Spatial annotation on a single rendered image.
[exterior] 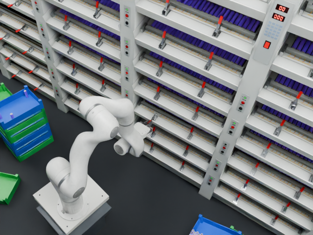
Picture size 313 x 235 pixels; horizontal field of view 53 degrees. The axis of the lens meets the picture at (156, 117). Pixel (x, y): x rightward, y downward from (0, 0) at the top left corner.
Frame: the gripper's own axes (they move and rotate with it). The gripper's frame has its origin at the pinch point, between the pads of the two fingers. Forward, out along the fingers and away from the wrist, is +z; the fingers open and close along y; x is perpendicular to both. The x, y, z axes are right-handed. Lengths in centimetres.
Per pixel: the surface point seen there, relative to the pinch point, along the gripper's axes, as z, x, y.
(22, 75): 16, -38, -137
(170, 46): -3, 57, 4
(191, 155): 13.0, -18.7, 30.5
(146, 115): 6.4, -1.1, -5.8
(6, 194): -61, -69, -67
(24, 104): -24, -20, -86
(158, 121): 7.1, -0.7, 3.6
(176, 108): 3.3, 18.5, 14.1
